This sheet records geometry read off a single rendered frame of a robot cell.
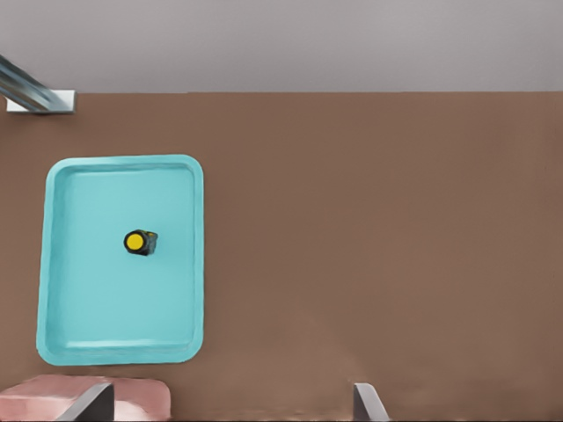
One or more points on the pale blue-green tray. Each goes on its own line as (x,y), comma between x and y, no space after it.
(121,299)

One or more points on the silver frame post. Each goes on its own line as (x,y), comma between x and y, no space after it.
(35,97)

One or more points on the yellow and black button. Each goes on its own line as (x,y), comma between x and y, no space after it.
(137,242)

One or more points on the pink box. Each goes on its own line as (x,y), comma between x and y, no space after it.
(141,397)

